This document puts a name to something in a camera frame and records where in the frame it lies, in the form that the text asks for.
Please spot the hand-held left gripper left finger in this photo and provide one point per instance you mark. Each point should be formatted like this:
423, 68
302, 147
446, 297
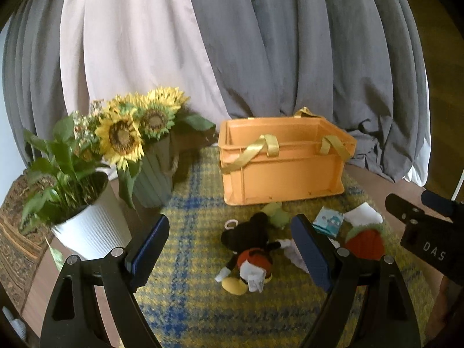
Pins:
150, 252

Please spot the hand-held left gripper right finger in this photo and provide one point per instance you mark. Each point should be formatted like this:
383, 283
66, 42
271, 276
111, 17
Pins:
311, 255

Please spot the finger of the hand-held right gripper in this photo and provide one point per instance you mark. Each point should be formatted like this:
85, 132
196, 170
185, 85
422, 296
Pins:
440, 205
402, 208

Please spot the white cloth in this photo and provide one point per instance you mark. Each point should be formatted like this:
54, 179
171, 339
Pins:
362, 214
295, 257

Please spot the blue printed pouch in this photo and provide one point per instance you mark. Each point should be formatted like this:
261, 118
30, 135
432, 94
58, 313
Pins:
328, 223

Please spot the red strawberry plush toy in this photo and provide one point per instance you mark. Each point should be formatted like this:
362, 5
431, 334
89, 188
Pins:
366, 244

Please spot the green plush toy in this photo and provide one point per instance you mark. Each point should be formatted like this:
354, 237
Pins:
276, 215

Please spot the black mouse plush toy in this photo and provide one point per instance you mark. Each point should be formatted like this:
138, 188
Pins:
250, 250

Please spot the orange plastic crate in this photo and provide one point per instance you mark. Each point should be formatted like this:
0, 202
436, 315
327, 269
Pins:
282, 177

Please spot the white sheer curtain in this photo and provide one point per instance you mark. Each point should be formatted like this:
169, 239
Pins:
413, 177

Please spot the potted plant in white pot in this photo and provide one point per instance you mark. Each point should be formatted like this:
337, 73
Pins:
90, 228

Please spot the green ribbed vase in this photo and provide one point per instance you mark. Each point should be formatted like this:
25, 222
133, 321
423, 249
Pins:
156, 177

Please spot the yellow blue plaid mat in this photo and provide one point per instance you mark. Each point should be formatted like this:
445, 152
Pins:
203, 311

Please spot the sunflower bouquet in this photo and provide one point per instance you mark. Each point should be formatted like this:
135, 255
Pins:
119, 136

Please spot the patterned rug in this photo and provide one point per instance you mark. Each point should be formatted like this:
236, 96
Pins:
16, 232

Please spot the grey curtain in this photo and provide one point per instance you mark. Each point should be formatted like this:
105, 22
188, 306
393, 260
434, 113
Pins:
308, 50
32, 65

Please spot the pink curtain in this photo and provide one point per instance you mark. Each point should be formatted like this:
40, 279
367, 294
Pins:
127, 43

